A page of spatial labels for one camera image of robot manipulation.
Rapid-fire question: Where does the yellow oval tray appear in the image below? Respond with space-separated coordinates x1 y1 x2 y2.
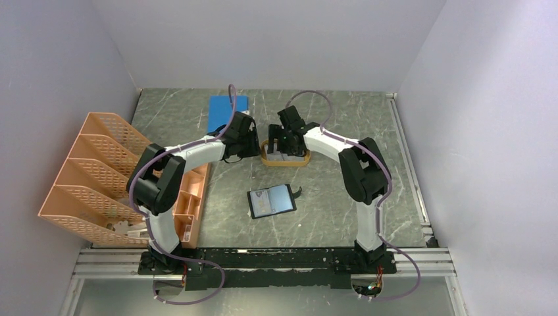
260 140 311 167

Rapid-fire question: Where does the silver VIP card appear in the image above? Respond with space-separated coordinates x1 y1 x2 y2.
250 190 272 218

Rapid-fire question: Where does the black card holder wallet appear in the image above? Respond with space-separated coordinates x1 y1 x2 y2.
247 184 302 219

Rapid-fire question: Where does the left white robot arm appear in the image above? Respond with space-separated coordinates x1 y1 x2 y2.
126 111 259 274

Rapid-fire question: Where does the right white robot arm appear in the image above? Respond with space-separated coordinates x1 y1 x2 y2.
268 106 393 273

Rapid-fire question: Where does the blue flat mat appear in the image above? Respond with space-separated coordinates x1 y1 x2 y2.
207 95 249 133

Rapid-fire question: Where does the orange mesh file rack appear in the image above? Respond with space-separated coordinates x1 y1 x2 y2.
37 112 211 250

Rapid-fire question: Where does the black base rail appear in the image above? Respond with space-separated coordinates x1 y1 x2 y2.
138 246 397 291

